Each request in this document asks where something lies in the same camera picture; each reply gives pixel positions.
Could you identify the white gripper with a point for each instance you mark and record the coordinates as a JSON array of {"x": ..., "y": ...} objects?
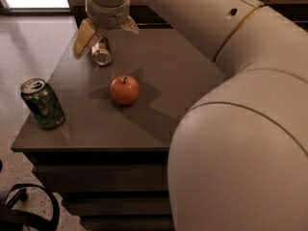
[{"x": 107, "y": 17}]

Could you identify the grey drawer cabinet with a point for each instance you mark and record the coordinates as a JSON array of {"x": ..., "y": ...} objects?
[{"x": 107, "y": 161}]

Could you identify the red apple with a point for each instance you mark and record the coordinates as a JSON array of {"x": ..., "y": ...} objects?
[{"x": 124, "y": 90}]

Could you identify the green soda can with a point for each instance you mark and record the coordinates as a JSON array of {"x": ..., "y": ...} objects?
[{"x": 43, "y": 102}]

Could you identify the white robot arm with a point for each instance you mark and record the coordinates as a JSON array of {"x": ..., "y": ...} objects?
[{"x": 238, "y": 158}]

